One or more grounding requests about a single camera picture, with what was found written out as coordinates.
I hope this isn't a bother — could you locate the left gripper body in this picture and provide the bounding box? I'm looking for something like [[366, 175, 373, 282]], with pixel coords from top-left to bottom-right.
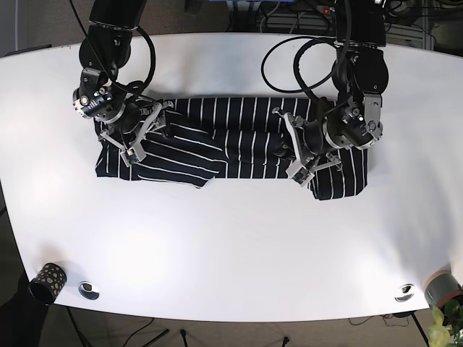
[[275, 108, 342, 184]]

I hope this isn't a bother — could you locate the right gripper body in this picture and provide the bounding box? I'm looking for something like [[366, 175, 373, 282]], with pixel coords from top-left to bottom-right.
[[97, 98, 174, 168]]

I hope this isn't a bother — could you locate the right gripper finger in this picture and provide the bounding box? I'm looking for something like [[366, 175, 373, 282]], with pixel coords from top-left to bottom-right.
[[156, 117, 175, 140]]

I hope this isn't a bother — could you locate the black white striped T-shirt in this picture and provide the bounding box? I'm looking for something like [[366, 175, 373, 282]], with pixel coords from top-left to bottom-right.
[[94, 95, 371, 202]]

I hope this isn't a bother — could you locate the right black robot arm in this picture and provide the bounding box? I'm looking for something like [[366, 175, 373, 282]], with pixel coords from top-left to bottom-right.
[[73, 1, 174, 167]]

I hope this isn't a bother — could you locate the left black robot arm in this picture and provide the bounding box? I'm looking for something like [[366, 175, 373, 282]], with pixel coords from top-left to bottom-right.
[[272, 1, 388, 187]]

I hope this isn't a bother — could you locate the right metal table grommet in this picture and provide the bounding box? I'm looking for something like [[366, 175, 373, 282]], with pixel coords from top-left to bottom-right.
[[394, 283, 415, 303]]

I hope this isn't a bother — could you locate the metal table grommet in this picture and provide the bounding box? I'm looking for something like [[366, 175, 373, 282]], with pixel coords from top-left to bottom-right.
[[394, 283, 415, 303], [78, 281, 100, 301]]

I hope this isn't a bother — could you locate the left metal table grommet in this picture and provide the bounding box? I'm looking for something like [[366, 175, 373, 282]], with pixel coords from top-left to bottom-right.
[[78, 281, 100, 301]]

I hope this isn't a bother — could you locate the grey plant pot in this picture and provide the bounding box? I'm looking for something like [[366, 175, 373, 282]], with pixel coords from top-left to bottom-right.
[[423, 270, 462, 309]]

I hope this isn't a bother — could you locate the black floral cup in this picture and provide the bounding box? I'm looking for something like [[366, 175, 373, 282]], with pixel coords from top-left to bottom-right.
[[28, 262, 67, 305]]

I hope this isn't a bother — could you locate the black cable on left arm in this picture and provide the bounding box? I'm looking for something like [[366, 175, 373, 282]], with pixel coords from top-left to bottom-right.
[[260, 35, 341, 102]]

